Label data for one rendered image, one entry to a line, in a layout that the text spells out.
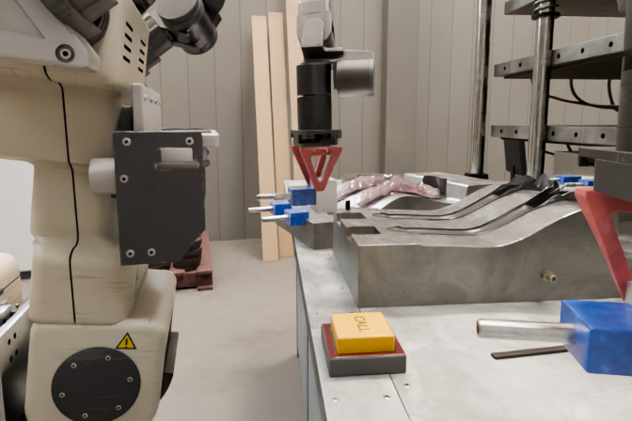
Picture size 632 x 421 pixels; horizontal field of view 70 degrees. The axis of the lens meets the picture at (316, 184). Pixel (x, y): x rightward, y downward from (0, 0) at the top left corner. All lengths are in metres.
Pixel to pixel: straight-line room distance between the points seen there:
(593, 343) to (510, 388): 0.22
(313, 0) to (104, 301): 0.56
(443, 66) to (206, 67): 2.19
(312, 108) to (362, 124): 3.52
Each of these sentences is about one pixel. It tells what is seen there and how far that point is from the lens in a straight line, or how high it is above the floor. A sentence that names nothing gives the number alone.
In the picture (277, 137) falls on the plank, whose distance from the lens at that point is 3.64.
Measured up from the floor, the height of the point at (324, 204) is 0.92.
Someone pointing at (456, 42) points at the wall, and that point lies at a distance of 4.69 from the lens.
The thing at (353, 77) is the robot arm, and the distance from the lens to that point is 0.72.
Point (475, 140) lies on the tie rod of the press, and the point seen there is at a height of 0.97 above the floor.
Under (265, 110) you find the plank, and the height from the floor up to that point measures 1.14.
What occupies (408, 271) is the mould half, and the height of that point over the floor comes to 0.85.
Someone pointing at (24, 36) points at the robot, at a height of 1.13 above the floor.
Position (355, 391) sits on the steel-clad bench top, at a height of 0.80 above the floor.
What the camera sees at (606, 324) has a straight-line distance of 0.31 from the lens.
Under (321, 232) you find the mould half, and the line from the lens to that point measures 0.91.
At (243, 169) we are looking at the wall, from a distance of 4.04.
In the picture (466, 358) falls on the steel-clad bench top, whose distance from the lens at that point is 0.55.
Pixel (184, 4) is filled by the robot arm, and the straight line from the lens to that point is 0.87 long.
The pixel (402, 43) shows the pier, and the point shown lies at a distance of 4.29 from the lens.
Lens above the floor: 1.06
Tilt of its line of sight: 8 degrees down
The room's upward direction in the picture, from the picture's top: straight up
